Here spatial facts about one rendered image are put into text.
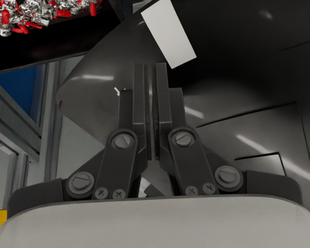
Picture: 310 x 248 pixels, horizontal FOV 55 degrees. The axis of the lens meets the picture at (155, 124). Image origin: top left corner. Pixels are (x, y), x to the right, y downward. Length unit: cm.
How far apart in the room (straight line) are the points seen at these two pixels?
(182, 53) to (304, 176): 9
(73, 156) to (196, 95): 97
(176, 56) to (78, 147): 98
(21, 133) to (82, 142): 48
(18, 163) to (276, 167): 58
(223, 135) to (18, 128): 53
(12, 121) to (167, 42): 50
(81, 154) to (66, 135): 10
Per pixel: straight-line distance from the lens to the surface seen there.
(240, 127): 16
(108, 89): 19
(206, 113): 16
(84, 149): 111
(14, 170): 69
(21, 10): 33
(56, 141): 114
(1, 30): 32
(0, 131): 59
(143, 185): 29
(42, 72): 80
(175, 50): 16
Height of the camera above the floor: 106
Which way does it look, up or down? 23 degrees down
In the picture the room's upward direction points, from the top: 177 degrees clockwise
